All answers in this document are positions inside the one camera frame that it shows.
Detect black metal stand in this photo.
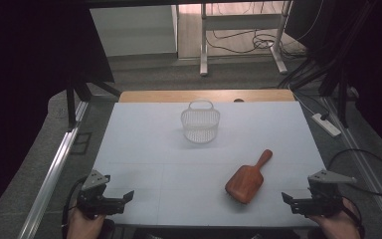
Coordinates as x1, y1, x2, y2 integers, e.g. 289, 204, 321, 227
278, 0, 381, 129
65, 79, 122, 131

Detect black plug with cable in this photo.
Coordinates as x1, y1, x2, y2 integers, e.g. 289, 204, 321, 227
287, 84, 331, 121

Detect white plastic basket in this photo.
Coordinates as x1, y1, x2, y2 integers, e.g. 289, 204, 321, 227
180, 100, 221, 144

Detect person's left hand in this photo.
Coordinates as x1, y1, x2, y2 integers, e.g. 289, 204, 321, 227
66, 207, 106, 239

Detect black looped floor cable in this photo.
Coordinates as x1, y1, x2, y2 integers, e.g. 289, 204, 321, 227
326, 147, 382, 197

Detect aluminium floor rail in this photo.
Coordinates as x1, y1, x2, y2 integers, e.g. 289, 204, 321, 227
320, 95, 382, 237
17, 101, 91, 239

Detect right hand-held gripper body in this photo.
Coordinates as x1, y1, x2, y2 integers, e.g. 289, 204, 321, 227
307, 168, 358, 219

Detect white cabinet panel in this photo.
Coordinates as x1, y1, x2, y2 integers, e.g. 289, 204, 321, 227
89, 4, 179, 58

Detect white desk frame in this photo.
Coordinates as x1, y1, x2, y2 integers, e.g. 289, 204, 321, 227
199, 0, 293, 77

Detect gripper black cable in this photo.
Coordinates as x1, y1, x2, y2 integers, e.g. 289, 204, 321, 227
61, 174, 89, 231
340, 195, 366, 239

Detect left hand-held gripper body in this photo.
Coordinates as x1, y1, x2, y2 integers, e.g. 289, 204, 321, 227
77, 169, 111, 220

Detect brown wooden scoop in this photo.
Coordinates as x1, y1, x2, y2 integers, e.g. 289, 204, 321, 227
224, 148, 274, 205

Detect dark floor hatch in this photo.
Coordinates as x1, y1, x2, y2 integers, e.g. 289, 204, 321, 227
69, 131, 94, 155

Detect person's right hand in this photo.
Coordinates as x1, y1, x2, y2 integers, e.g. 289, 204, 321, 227
307, 201, 362, 239

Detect white power strip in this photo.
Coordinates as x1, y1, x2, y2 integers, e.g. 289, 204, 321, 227
311, 113, 342, 138

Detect white table mat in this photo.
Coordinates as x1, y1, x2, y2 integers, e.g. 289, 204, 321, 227
93, 101, 327, 229

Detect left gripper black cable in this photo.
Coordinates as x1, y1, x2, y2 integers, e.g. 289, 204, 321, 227
61, 174, 89, 231

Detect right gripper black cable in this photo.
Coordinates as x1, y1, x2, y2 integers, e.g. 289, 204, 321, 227
340, 195, 366, 239

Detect tangled black floor cables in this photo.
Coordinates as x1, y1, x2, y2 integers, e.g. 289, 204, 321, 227
211, 29, 306, 58

